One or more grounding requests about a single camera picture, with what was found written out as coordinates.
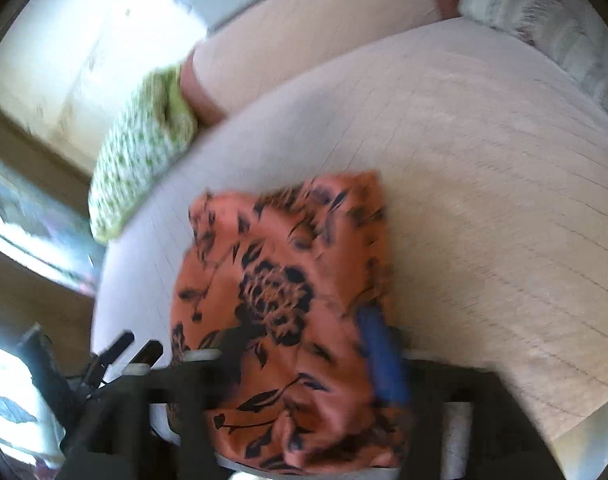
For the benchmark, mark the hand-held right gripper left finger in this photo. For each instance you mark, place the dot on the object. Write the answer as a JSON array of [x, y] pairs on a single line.
[[206, 375]]

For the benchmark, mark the white patterned pillow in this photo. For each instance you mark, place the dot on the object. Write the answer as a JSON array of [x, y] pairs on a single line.
[[543, 15]]

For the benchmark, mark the bed with white quilted cover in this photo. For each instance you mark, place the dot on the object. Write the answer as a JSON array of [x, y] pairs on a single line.
[[483, 185]]

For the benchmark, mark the green white checkered pillow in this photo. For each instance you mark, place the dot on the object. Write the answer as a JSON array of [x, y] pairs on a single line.
[[134, 160]]

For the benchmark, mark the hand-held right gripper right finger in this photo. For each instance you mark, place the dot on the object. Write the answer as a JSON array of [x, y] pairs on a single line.
[[381, 350]]

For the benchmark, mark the pink padded headboard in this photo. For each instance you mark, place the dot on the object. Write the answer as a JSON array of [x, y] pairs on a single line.
[[309, 35]]

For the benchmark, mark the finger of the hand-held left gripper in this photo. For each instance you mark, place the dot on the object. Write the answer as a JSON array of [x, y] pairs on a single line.
[[146, 352], [116, 347]]

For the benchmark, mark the etched glass door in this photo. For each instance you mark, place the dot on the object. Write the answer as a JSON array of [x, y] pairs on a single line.
[[29, 220]]

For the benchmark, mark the orange black floral garment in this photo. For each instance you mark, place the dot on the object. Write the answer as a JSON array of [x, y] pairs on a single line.
[[284, 260]]

